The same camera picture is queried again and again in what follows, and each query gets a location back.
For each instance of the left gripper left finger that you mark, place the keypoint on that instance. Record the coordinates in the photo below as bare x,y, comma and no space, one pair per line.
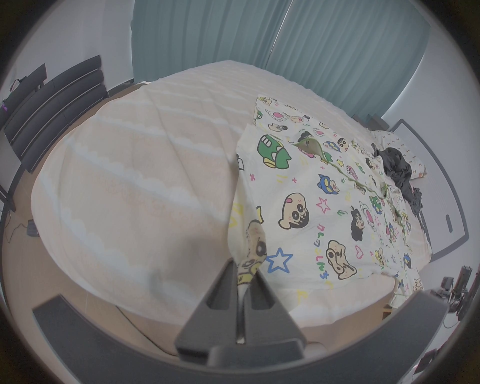
195,330

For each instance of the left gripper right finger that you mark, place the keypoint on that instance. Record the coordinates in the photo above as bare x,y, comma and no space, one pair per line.
281,326

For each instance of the white printed pyjama top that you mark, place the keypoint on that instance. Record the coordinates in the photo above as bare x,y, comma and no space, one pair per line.
318,187

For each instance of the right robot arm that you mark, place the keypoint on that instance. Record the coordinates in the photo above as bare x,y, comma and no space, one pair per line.
465,281

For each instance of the bed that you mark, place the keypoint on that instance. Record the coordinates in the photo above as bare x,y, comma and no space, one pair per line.
131,168

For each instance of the dark grey garment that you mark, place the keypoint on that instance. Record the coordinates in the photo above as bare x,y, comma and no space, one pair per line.
414,200

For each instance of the black power adapter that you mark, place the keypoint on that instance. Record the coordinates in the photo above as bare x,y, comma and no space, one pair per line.
33,228

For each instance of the black garment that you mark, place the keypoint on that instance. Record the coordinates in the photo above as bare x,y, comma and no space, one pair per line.
397,168

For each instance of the white printed pillow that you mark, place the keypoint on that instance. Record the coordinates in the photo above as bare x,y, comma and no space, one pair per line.
397,144

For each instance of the grey bedside table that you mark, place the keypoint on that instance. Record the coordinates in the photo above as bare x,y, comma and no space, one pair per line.
375,122

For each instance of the black chest of drawers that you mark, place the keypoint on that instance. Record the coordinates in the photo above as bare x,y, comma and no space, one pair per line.
56,101

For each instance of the blue-green curtain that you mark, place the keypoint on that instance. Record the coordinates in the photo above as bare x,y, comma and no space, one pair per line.
337,48

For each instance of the black dressing table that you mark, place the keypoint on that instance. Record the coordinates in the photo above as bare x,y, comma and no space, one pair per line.
30,80

